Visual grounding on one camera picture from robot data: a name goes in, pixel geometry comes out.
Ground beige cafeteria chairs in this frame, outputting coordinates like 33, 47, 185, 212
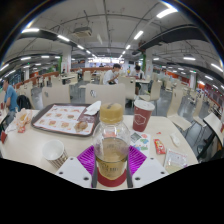
14, 71, 214, 134

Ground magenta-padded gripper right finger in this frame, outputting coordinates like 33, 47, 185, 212
126, 144, 168, 189

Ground ceiling air conditioner unit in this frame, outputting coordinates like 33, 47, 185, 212
72, 26, 93, 38

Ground white paper napkin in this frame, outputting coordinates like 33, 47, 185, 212
83, 100, 102, 117

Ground ceiling strip lights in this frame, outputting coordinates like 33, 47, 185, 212
0, 7, 224, 84

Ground clear plastic bag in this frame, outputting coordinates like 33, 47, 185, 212
163, 148, 189, 174

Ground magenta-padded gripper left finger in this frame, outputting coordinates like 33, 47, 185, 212
55, 144, 100, 189

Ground crumpled orange food wrapper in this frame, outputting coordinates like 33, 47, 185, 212
6, 108, 34, 134

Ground red paper cup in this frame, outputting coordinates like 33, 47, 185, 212
132, 99, 156, 133

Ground red wallet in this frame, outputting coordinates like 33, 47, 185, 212
0, 130, 8, 144

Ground printed paper tray liner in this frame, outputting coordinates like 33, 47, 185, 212
33, 104, 96, 135

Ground red sauce packet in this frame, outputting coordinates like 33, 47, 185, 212
153, 138, 167, 155

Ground black backpack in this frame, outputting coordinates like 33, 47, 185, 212
16, 94, 33, 111

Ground person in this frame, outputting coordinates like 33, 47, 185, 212
102, 63, 122, 86
129, 64, 146, 96
1, 78, 19, 116

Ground white sauce packet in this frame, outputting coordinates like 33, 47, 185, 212
169, 133, 182, 148

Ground patterned mug with gold handle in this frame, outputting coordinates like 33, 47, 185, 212
41, 138, 69, 169

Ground dark food tray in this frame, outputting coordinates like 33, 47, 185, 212
30, 102, 101, 137

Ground clear bottle with yellow cap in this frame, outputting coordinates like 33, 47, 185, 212
92, 102, 132, 181

